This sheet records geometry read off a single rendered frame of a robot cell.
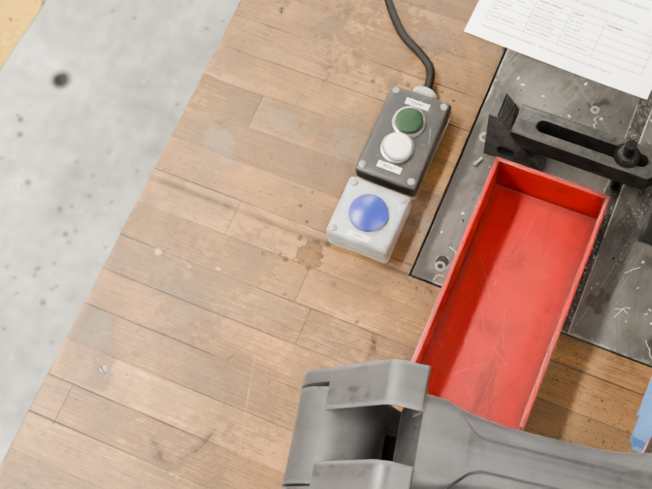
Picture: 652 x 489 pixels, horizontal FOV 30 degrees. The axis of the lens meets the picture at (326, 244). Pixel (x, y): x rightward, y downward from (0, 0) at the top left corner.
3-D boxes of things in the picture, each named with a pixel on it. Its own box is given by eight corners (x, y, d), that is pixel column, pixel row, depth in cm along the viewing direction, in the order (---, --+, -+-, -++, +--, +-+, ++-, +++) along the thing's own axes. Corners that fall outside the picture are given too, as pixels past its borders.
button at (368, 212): (342, 228, 124) (342, 220, 123) (358, 195, 126) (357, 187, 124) (379, 242, 124) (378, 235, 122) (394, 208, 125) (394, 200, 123)
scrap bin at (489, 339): (403, 395, 120) (403, 379, 114) (492, 179, 127) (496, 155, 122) (518, 441, 117) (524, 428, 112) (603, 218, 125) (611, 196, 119)
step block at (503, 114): (483, 152, 128) (488, 114, 120) (493, 129, 129) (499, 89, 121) (540, 173, 127) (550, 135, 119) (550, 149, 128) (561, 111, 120)
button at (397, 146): (379, 160, 127) (378, 151, 125) (390, 137, 128) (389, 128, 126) (406, 170, 126) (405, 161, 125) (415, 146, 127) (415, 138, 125)
